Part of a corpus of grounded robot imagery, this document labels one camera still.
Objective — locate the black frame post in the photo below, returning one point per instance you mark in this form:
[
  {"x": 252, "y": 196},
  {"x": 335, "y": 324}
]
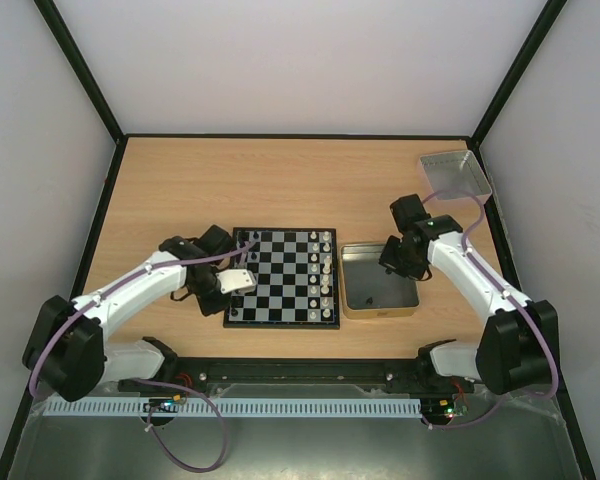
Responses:
[
  {"x": 71, "y": 51},
  {"x": 530, "y": 46}
]

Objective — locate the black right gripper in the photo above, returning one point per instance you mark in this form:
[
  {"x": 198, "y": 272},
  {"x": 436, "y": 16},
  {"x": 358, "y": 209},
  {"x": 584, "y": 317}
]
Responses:
[{"x": 393, "y": 258}]

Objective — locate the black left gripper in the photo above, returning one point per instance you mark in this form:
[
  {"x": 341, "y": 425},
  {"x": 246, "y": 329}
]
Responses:
[{"x": 208, "y": 308}]

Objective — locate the gold metal tin tray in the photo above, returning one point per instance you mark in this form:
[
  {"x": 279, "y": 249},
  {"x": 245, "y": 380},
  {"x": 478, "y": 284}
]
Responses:
[{"x": 367, "y": 290}]

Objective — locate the black white chess board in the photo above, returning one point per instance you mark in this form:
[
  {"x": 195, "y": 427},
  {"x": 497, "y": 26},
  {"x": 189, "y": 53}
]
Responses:
[{"x": 278, "y": 258}]

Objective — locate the black frame post left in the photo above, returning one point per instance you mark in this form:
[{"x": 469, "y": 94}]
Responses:
[{"x": 71, "y": 51}]

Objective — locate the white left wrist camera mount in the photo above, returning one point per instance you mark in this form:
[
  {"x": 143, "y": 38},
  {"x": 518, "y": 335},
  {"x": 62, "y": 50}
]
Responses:
[{"x": 236, "y": 280}]

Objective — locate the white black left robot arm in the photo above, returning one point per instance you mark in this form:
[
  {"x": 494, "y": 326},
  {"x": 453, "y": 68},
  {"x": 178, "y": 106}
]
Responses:
[{"x": 69, "y": 349}]

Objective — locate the white slotted cable duct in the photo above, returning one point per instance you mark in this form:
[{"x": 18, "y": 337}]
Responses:
[{"x": 236, "y": 408}]

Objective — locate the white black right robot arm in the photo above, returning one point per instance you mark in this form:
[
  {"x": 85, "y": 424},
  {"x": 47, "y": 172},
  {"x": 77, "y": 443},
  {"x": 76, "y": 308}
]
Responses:
[{"x": 519, "y": 345}]

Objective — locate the black frame post right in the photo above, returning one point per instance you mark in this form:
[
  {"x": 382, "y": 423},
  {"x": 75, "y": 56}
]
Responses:
[{"x": 530, "y": 46}]

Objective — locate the white chess piece row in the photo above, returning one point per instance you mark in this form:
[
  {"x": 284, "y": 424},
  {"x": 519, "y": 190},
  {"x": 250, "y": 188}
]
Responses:
[{"x": 320, "y": 271}]

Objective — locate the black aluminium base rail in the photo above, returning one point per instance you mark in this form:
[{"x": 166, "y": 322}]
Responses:
[{"x": 300, "y": 372}]

